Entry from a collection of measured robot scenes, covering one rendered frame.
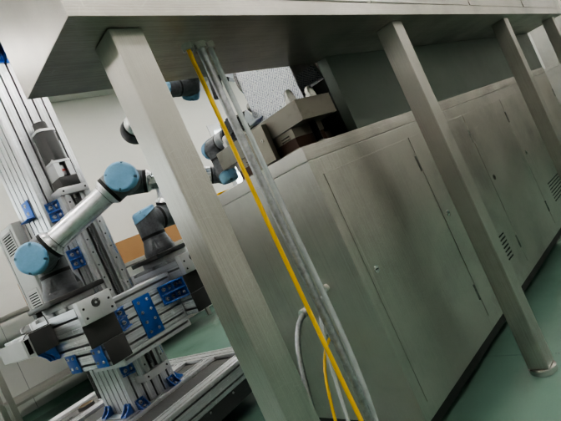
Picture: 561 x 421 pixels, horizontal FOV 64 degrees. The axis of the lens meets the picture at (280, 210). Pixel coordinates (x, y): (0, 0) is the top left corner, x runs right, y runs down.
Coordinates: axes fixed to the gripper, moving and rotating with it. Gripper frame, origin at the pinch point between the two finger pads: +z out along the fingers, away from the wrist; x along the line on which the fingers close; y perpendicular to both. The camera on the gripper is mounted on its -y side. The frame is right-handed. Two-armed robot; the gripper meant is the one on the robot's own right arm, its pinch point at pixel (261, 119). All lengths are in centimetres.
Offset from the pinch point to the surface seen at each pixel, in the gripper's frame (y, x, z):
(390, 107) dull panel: -15.7, 24.7, 33.4
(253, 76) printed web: 13.9, -0.2, 5.1
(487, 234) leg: -63, 13, 51
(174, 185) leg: -21, -77, 50
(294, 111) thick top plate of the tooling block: -8.8, -19.9, 31.3
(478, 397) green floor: -109, 2, 33
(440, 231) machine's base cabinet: -60, 20, 34
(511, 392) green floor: -109, 5, 42
